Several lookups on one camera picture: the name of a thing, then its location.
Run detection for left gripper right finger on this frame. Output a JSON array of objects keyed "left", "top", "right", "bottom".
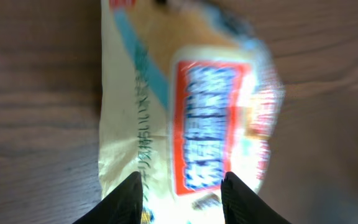
[{"left": 221, "top": 172, "right": 290, "bottom": 224}]

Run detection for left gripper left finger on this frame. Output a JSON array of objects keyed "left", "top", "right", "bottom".
[{"left": 73, "top": 171, "right": 143, "bottom": 224}]

